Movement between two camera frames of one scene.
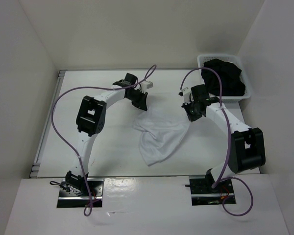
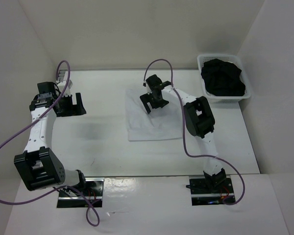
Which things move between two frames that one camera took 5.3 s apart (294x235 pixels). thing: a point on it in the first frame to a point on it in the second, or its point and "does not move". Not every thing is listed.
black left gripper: (141, 104) to (74, 109)
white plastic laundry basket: (203, 58) does not move
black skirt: (232, 83) does not move
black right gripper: (192, 118) to (146, 98)
